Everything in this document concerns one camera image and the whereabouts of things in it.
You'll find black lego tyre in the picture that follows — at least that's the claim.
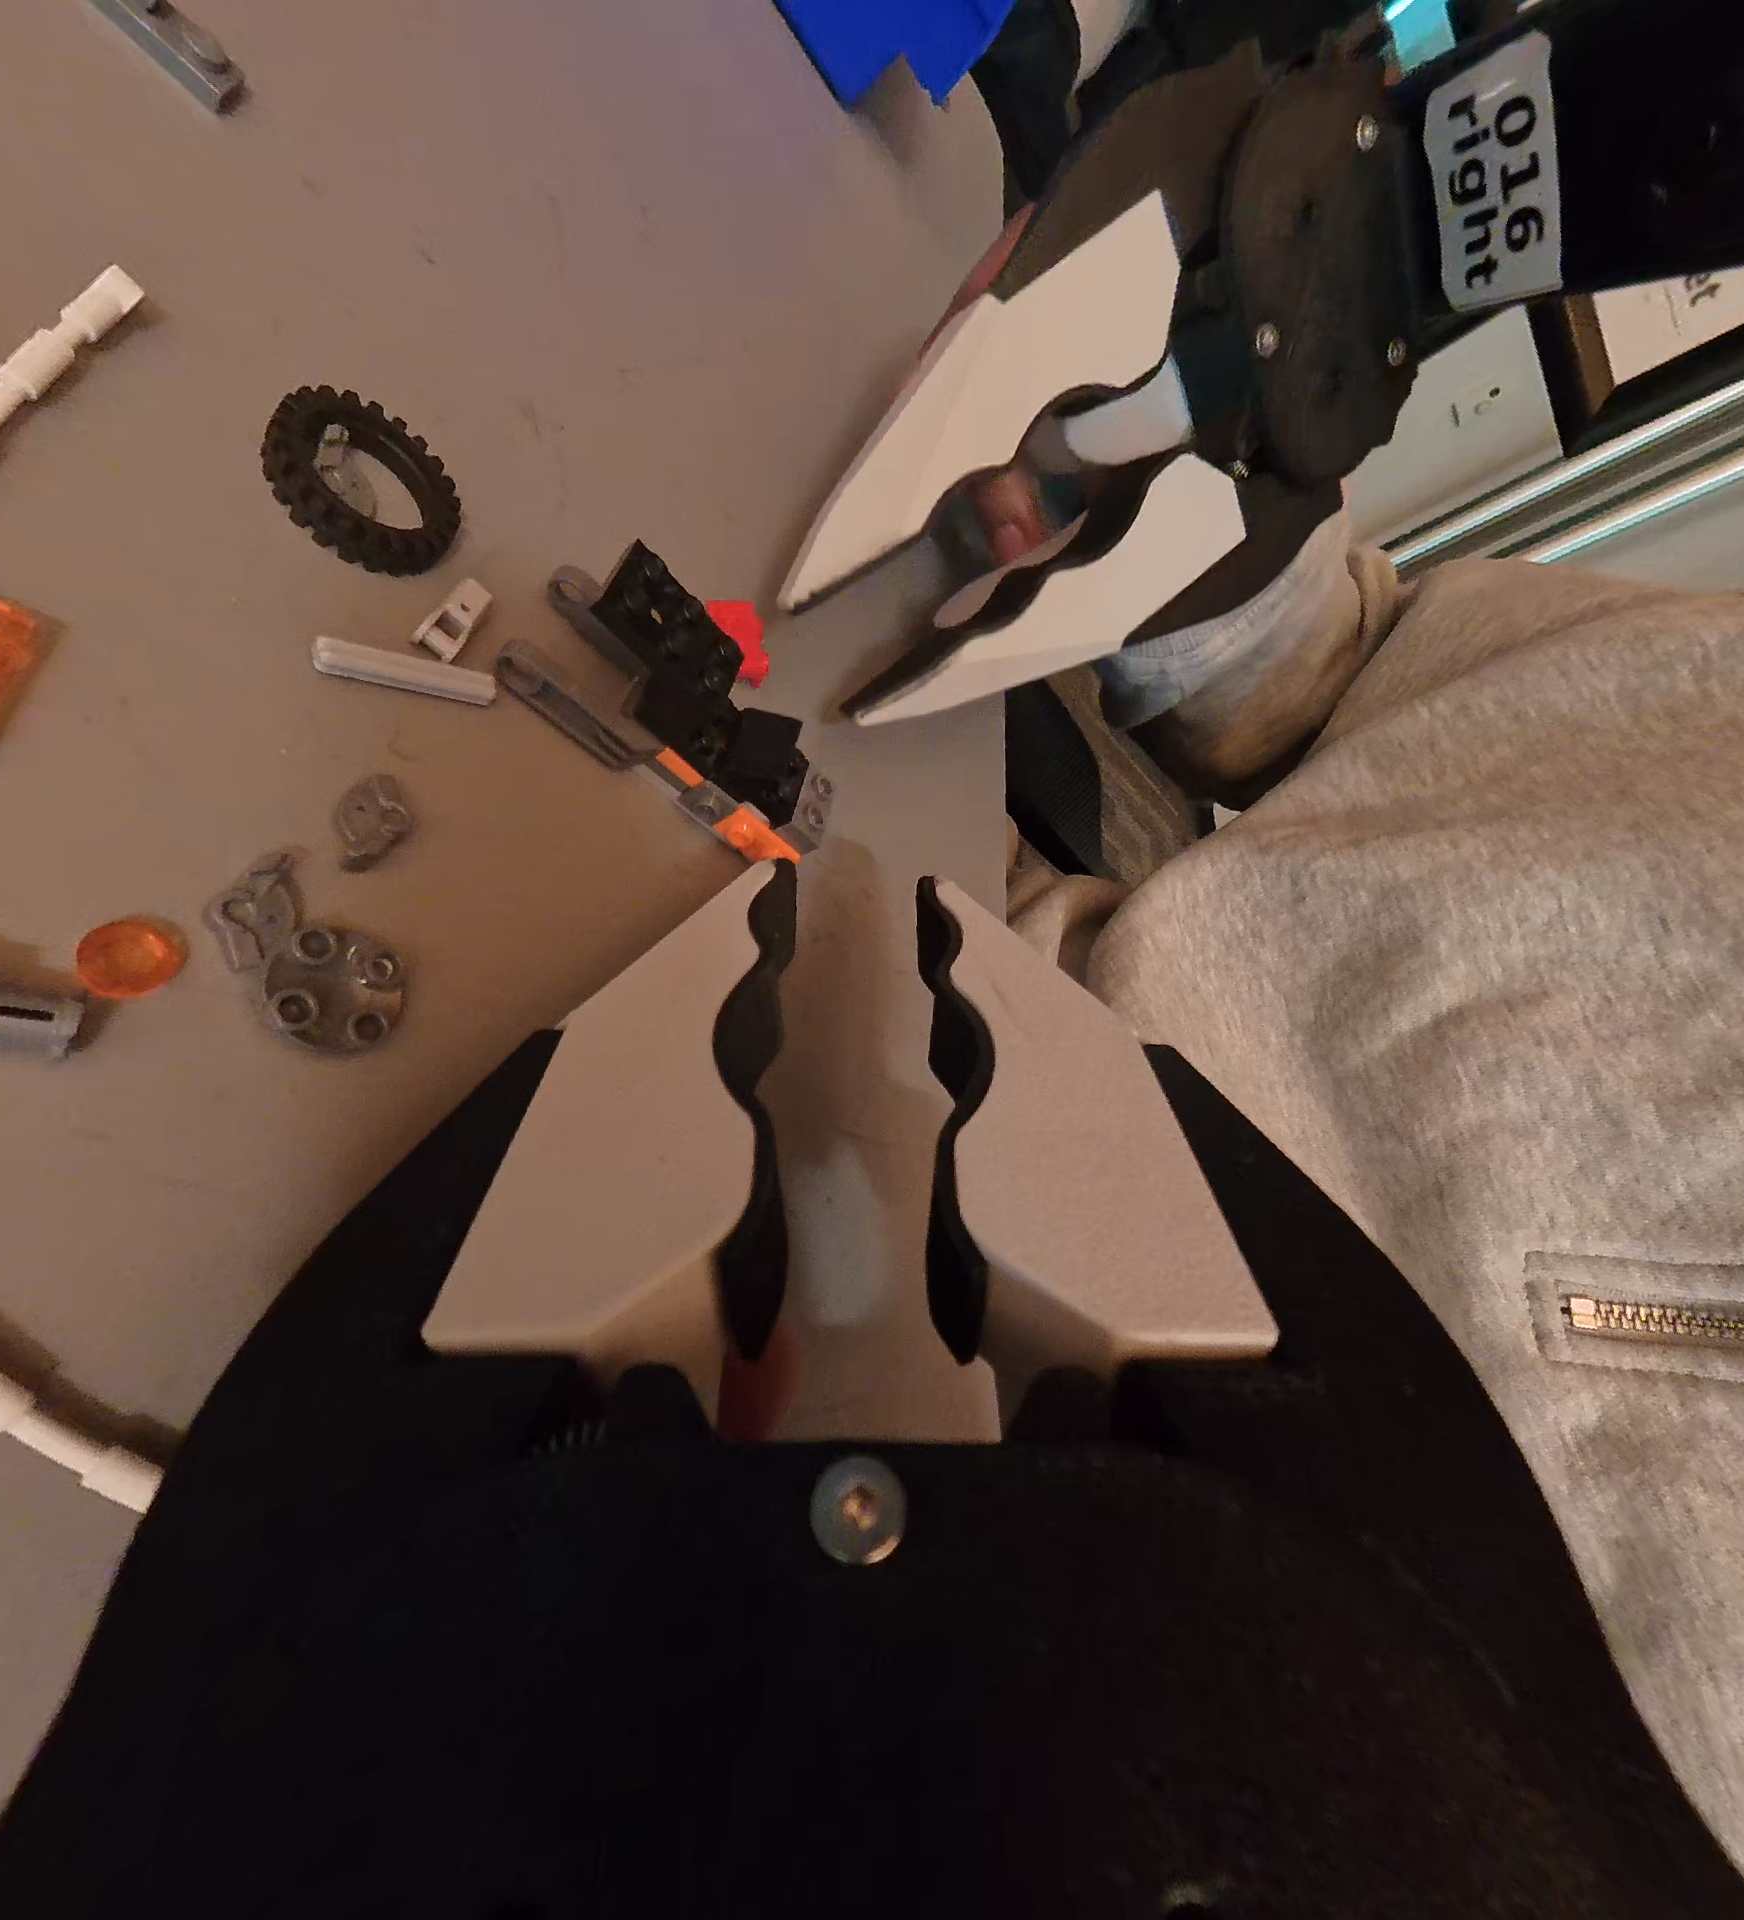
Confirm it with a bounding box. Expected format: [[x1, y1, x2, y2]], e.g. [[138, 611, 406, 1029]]
[[259, 385, 463, 582]]

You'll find grey lego technic connector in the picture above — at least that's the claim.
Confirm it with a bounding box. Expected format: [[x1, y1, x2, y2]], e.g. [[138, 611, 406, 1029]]
[[0, 957, 88, 1061]]

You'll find person's right hand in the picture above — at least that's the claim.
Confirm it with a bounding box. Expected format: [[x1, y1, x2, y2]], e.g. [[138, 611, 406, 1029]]
[[947, 456, 1094, 565]]

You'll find person's right forearm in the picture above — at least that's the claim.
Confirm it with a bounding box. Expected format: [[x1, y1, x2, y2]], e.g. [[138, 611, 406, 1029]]
[[1101, 522, 1417, 814]]

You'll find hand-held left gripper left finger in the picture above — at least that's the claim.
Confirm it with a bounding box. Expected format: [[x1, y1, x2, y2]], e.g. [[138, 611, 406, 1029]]
[[423, 861, 802, 1436]]

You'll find long grey lego plate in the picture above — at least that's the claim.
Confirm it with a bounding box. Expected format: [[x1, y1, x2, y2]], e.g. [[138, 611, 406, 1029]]
[[88, 0, 247, 117]]

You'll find grey round lego plate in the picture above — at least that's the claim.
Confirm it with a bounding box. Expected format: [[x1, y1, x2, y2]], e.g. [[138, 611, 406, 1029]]
[[263, 921, 410, 1055]]

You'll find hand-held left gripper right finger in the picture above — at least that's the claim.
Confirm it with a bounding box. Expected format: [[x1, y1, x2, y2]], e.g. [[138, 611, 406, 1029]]
[[914, 876, 1282, 1445]]

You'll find white box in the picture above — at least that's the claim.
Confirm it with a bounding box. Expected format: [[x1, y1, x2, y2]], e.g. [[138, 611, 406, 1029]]
[[1560, 247, 1744, 454]]

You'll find black lego assembly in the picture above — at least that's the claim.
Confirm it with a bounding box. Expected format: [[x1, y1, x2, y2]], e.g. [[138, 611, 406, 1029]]
[[547, 537, 838, 867]]

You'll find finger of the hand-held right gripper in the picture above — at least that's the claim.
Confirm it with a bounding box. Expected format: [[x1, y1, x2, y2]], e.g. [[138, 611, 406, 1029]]
[[774, 189, 1199, 618], [838, 450, 1262, 733]]

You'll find white lego bar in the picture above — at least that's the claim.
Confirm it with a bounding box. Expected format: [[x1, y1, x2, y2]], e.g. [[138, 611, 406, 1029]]
[[311, 634, 501, 709]]

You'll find small white lego clip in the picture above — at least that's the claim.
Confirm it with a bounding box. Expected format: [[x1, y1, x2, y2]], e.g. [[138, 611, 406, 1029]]
[[408, 576, 498, 662]]

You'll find aluminium frame rail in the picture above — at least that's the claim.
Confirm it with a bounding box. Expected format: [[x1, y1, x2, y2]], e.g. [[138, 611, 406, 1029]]
[[1381, 342, 1744, 567]]

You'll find blue brick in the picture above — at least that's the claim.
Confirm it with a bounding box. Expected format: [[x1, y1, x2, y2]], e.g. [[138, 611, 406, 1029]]
[[773, 0, 1018, 111]]

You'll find small grey lego piece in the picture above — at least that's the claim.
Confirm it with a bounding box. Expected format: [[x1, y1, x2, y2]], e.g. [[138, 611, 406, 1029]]
[[336, 775, 419, 873]]

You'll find grey lego bracket piece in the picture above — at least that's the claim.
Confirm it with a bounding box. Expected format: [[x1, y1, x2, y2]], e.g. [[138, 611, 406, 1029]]
[[205, 850, 308, 970]]

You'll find person's grey zip clothing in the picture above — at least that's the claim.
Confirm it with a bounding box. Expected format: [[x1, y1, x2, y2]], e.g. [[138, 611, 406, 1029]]
[[1003, 552, 1744, 1920]]

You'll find white lego chain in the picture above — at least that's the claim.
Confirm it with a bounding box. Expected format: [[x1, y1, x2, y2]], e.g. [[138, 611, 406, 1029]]
[[0, 1221, 166, 1512], [0, 266, 150, 529]]

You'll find orange round lego stud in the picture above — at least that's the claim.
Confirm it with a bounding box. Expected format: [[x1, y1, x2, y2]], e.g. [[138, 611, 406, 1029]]
[[72, 914, 193, 1000]]

